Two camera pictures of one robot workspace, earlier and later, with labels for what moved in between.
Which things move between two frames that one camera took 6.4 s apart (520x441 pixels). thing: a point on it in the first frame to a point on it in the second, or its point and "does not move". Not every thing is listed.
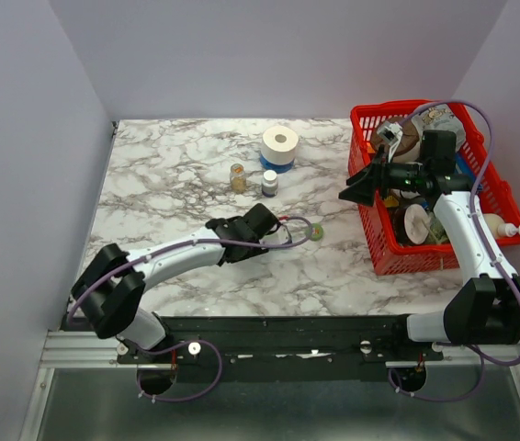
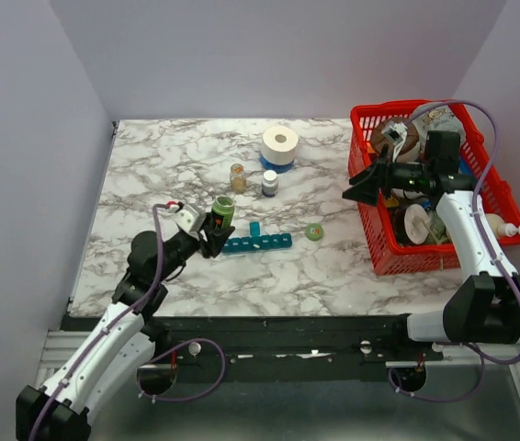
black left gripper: x=255 y=251 to x=216 y=237
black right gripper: x=363 y=191 does not move
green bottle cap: x=317 y=231 does not move
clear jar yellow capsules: x=238 y=177 does not move
